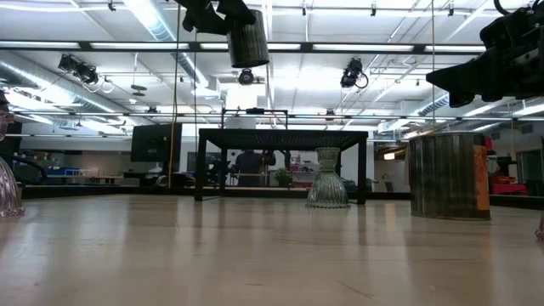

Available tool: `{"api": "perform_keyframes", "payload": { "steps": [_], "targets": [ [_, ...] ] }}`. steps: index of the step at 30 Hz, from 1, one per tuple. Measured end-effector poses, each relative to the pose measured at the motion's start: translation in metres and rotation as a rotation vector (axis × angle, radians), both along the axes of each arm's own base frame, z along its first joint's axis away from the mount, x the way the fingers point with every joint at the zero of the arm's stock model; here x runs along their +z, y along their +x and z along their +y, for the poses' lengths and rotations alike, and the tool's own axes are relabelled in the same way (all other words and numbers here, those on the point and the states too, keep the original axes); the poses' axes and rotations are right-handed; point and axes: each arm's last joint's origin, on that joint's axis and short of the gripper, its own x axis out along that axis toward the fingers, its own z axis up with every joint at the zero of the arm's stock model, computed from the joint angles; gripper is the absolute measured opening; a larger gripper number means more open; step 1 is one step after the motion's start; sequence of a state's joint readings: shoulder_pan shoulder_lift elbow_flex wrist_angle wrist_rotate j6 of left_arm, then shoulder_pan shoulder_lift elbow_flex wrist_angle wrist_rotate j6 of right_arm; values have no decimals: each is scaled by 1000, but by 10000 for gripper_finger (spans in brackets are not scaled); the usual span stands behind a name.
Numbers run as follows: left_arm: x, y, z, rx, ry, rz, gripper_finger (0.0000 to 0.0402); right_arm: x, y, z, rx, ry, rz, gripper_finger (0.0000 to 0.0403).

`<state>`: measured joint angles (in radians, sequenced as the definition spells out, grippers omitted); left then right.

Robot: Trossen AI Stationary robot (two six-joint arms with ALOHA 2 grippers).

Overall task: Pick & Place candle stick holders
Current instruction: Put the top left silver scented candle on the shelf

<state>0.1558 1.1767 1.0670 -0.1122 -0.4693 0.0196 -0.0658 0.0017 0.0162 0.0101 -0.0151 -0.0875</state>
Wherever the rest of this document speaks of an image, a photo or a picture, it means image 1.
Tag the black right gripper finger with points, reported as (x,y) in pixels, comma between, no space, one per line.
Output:
(476,72)
(462,100)

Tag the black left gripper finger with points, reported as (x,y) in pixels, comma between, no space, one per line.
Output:
(204,17)
(238,10)

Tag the ribbed metal candle tin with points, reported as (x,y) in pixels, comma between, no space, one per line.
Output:
(248,47)

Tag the orange label metal candle tin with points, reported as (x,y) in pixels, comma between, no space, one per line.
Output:
(442,174)

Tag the pink glass candlestick holder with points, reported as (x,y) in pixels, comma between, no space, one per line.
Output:
(6,191)
(541,231)

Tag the black overhead light bar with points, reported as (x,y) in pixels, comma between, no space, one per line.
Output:
(306,47)

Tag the red storage bins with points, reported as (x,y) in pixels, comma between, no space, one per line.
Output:
(508,189)

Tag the black monitor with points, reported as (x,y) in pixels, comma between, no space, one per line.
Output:
(155,142)

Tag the black perforated metal shelf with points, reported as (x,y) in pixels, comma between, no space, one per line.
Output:
(280,139)

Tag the person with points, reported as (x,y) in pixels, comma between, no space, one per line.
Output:
(251,168)

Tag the clear ribbed glass vase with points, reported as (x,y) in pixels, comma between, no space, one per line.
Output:
(327,187)

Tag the small potted plant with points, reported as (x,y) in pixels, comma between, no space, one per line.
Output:
(283,176)

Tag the blue storage bins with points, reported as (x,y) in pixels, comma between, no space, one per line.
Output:
(64,171)

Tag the black aluminium table frame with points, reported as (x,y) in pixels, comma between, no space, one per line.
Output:
(85,191)

